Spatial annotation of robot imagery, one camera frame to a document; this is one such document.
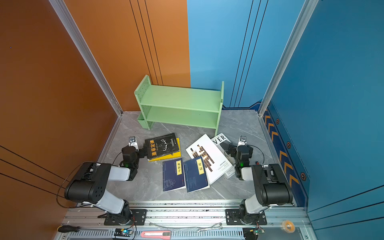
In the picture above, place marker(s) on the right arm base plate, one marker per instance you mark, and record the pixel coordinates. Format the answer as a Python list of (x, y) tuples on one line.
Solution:
[(233, 217)]

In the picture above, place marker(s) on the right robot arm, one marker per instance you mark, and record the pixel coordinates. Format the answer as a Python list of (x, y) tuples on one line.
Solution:
[(270, 185)]

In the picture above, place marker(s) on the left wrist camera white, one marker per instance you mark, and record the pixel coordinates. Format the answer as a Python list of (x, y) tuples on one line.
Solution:
[(133, 142)]

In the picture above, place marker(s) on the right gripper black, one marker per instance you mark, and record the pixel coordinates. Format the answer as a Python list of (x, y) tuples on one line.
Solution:
[(231, 150)]

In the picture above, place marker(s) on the green wooden two-tier shelf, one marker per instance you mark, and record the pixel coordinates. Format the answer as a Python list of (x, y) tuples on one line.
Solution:
[(178, 106)]

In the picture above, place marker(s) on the dark blue book right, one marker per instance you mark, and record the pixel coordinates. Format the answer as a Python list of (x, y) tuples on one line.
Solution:
[(195, 175)]

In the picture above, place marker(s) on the left green circuit board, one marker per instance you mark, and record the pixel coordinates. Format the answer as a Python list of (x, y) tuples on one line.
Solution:
[(124, 234)]

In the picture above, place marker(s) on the right green circuit board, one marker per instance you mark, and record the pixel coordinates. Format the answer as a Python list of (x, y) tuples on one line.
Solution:
[(252, 233)]

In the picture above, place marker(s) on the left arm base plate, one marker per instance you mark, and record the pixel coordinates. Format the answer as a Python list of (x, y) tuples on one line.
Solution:
[(136, 217)]

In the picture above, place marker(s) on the aluminium rail frame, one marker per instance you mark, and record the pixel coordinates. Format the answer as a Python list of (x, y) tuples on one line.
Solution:
[(183, 219)]

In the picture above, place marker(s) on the yellow book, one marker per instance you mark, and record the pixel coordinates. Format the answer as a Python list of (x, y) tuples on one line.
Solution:
[(169, 156)]

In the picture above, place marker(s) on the red utility knife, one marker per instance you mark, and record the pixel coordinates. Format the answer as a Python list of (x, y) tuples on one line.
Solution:
[(162, 235)]

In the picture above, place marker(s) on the white book with brown blocks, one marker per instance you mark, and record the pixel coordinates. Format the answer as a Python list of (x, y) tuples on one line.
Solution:
[(215, 162)]

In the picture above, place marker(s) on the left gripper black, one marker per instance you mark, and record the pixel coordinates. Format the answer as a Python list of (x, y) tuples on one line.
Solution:
[(142, 151)]

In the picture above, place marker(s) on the silver open-end wrench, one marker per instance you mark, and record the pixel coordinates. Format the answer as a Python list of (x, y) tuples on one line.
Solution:
[(214, 227)]

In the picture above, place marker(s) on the black handled screwdriver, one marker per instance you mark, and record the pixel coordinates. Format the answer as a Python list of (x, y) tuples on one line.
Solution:
[(68, 229)]

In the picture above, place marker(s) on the dark blue book left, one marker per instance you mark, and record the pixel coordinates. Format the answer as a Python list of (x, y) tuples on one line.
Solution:
[(173, 175)]

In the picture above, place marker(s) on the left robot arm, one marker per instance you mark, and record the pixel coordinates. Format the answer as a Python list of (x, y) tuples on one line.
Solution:
[(89, 185)]

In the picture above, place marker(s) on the green circuit board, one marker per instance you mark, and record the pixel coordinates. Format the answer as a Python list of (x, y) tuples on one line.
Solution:
[(252, 233), (124, 234)]

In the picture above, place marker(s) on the dark blue book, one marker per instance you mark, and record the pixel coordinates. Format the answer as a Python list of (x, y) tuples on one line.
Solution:
[(195, 175), (173, 175)]

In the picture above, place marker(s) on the black book with gold title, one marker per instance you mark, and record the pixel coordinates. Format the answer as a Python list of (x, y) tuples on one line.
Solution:
[(161, 146)]

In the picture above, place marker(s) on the white LOVER magazine book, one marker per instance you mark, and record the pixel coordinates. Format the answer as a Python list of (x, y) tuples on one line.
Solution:
[(223, 143)]

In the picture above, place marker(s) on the roll of clear tape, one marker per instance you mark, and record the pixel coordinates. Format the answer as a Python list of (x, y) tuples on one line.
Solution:
[(288, 226)]

